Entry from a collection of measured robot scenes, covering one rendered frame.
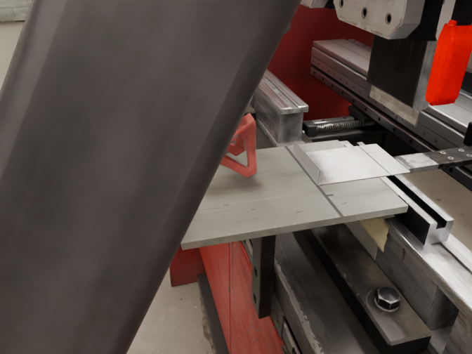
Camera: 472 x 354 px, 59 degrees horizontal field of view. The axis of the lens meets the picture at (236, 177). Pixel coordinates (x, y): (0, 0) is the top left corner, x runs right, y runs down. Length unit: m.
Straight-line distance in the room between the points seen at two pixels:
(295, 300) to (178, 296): 1.24
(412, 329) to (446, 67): 0.28
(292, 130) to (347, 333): 0.47
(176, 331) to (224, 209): 1.20
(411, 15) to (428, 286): 0.28
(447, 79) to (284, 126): 0.55
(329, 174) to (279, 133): 0.34
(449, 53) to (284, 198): 0.24
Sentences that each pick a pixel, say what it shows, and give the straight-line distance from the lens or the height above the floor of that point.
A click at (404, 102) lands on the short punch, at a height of 1.10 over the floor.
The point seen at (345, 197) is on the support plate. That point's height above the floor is 1.00.
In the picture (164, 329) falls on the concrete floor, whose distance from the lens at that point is 1.67.
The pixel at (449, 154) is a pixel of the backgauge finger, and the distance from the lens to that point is 0.65.
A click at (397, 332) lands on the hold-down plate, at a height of 0.91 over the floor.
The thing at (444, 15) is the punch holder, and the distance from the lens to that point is 0.42.
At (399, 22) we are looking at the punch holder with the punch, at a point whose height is 1.20.
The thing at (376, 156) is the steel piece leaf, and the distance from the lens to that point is 0.61.
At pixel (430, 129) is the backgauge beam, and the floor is 0.95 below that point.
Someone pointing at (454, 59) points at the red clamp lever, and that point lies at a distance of 0.36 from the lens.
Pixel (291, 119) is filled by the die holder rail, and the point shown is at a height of 0.94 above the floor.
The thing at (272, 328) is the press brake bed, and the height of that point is 0.75.
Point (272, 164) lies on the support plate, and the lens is 0.57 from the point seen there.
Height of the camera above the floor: 1.28
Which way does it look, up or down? 31 degrees down
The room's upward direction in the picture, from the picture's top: straight up
